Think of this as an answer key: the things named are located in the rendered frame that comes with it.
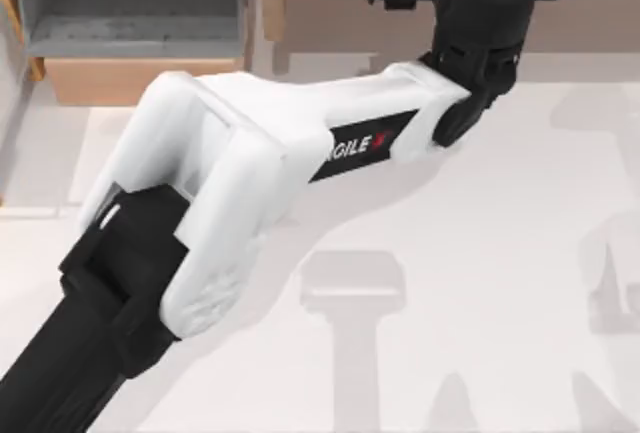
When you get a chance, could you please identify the wooden cupboard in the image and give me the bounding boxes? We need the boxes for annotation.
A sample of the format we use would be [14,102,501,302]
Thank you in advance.
[263,0,640,56]

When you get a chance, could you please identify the pale wooden drawer front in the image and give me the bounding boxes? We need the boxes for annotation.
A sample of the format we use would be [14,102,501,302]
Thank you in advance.
[44,56,247,106]

